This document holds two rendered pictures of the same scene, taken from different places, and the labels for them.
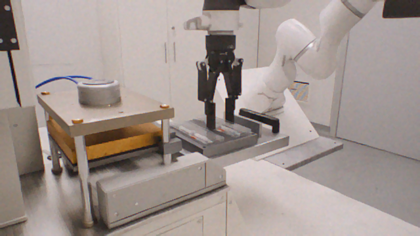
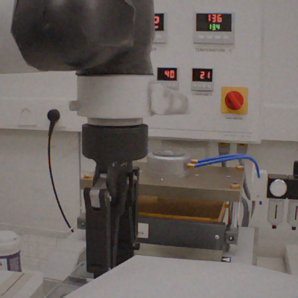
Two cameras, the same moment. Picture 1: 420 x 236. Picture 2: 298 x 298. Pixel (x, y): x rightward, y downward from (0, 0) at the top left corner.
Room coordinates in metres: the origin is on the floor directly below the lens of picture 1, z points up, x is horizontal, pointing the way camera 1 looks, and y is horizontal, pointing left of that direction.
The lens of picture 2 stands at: (1.20, -0.32, 1.29)
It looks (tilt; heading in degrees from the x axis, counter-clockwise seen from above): 9 degrees down; 141
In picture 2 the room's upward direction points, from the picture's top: 1 degrees clockwise
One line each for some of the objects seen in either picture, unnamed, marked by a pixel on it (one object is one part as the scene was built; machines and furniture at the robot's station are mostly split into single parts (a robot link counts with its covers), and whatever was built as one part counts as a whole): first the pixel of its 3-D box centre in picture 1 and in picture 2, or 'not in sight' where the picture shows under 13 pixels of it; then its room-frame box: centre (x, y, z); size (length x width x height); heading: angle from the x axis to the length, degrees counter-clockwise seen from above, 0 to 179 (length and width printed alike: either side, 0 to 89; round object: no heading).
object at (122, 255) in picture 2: (210, 115); (122, 274); (0.77, 0.00, 1.03); 0.03 x 0.01 x 0.07; 37
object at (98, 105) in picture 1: (82, 113); (181, 183); (0.60, 0.25, 1.08); 0.31 x 0.24 x 0.13; 37
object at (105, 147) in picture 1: (102, 120); (171, 197); (0.61, 0.22, 1.07); 0.22 x 0.17 x 0.10; 37
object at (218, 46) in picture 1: (220, 53); (114, 163); (0.78, -0.03, 1.19); 0.08 x 0.08 x 0.09
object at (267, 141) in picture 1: (220, 135); not in sight; (0.79, -0.03, 0.97); 0.30 x 0.22 x 0.08; 127
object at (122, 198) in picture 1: (168, 183); (84, 252); (0.53, 0.08, 0.97); 0.25 x 0.05 x 0.07; 127
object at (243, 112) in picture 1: (258, 119); not in sight; (0.87, -0.14, 0.99); 0.15 x 0.02 x 0.04; 37
